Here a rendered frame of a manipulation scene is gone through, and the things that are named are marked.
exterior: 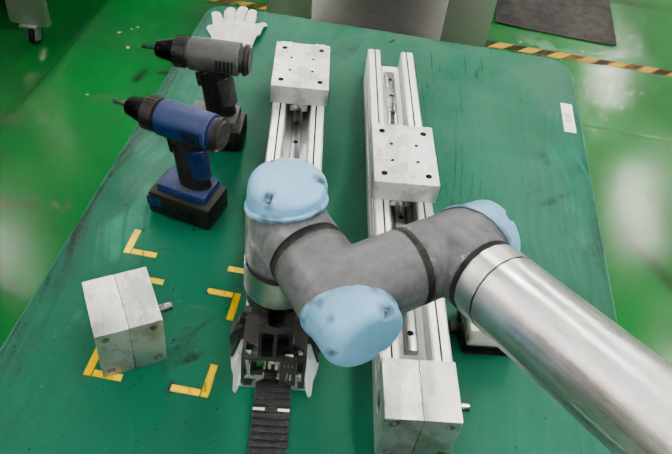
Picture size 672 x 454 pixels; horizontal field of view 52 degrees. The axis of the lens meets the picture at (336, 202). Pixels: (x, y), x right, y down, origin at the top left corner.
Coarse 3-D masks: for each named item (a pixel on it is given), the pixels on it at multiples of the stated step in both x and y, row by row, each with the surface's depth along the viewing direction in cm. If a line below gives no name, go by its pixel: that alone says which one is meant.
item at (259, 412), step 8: (256, 408) 95; (264, 408) 95; (272, 408) 95; (280, 408) 96; (288, 408) 96; (256, 416) 94; (264, 416) 94; (272, 416) 95; (280, 416) 95; (288, 416) 95
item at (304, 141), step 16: (272, 112) 132; (288, 112) 139; (304, 112) 139; (320, 112) 133; (272, 128) 128; (288, 128) 135; (304, 128) 136; (320, 128) 129; (272, 144) 125; (288, 144) 131; (304, 144) 132; (320, 144) 126; (304, 160) 129; (320, 160) 123; (240, 384) 98; (304, 384) 99
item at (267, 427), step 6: (252, 420) 94; (258, 420) 94; (264, 420) 94; (252, 426) 94; (258, 426) 94; (264, 426) 94; (270, 426) 94; (276, 426) 94; (282, 426) 94; (252, 432) 93; (258, 432) 93; (264, 432) 93; (270, 432) 93; (276, 432) 93; (282, 432) 93
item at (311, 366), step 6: (312, 354) 84; (312, 360) 85; (306, 366) 83; (312, 366) 85; (306, 372) 82; (312, 372) 86; (306, 378) 82; (312, 378) 85; (306, 384) 82; (312, 384) 85; (306, 390) 82
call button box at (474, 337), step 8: (464, 320) 106; (456, 328) 107; (464, 328) 106; (472, 328) 102; (464, 336) 106; (472, 336) 103; (480, 336) 103; (464, 344) 105; (472, 344) 104; (480, 344) 104; (488, 344) 104; (464, 352) 106; (472, 352) 106; (480, 352) 106; (488, 352) 106; (496, 352) 106
